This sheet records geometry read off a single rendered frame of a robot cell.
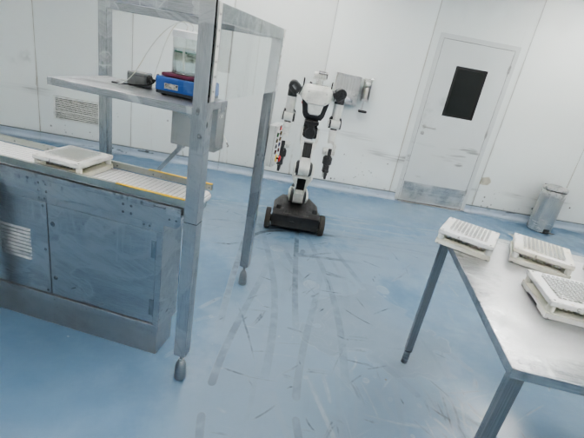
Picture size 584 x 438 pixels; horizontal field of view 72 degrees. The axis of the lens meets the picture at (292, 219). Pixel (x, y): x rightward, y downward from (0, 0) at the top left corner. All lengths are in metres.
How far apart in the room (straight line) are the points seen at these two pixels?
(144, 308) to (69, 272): 0.44
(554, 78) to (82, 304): 5.61
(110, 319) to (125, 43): 3.96
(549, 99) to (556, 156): 0.78
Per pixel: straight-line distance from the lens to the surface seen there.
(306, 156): 3.85
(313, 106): 3.77
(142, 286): 2.15
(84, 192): 2.04
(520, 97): 5.98
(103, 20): 2.96
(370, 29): 5.34
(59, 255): 2.36
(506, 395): 1.43
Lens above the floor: 1.58
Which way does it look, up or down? 22 degrees down
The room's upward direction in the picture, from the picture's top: 11 degrees clockwise
